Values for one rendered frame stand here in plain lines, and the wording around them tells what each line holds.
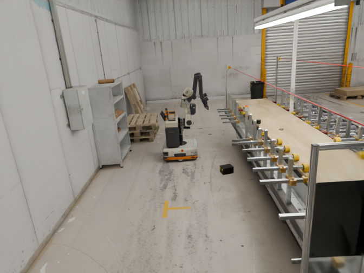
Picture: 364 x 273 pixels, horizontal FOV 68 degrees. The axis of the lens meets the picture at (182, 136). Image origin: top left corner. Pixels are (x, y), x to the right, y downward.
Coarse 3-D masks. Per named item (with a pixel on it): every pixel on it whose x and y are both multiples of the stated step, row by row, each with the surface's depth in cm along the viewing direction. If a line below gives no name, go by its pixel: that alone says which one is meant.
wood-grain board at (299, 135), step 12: (252, 108) 515; (264, 108) 508; (276, 108) 502; (252, 120) 441; (264, 120) 431; (276, 120) 426; (288, 120) 421; (300, 120) 417; (276, 132) 370; (288, 132) 366; (300, 132) 363; (312, 132) 360; (276, 144) 327; (288, 144) 324; (300, 144) 322; (300, 156) 289
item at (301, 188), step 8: (248, 120) 479; (248, 128) 483; (256, 128) 424; (256, 136) 427; (296, 176) 271; (296, 184) 272; (304, 184) 252; (304, 192) 253; (272, 200) 368; (304, 200) 254; (280, 208) 329; (288, 224) 303; (296, 240) 288
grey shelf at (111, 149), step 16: (96, 96) 473; (112, 96) 475; (96, 112) 482; (112, 112) 481; (96, 128) 491; (112, 128) 491; (96, 144) 500; (112, 144) 500; (128, 144) 595; (112, 160) 511
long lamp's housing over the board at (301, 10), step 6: (324, 0) 212; (330, 0) 202; (336, 0) 196; (342, 0) 196; (348, 0) 196; (306, 6) 244; (312, 6) 231; (318, 6) 219; (288, 12) 287; (294, 12) 269; (300, 12) 254; (270, 18) 348; (276, 18) 322; (282, 18) 302; (258, 24) 400
